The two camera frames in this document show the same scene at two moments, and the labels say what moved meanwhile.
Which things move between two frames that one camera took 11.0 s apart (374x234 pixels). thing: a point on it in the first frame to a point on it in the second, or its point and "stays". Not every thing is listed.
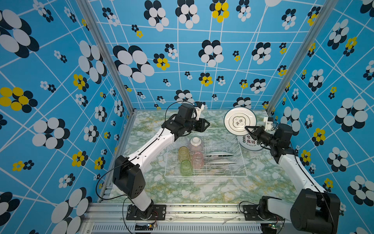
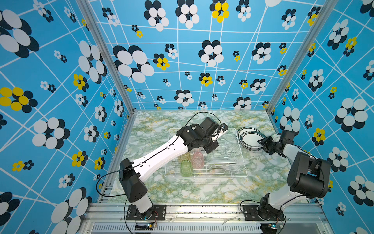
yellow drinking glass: x=183 y=153 stays
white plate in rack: x=221 y=161 stays
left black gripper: x=201 y=125 to x=212 y=147
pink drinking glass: x=197 y=162 stays
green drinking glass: x=186 y=169 stays
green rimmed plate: x=219 y=155 to x=247 y=137
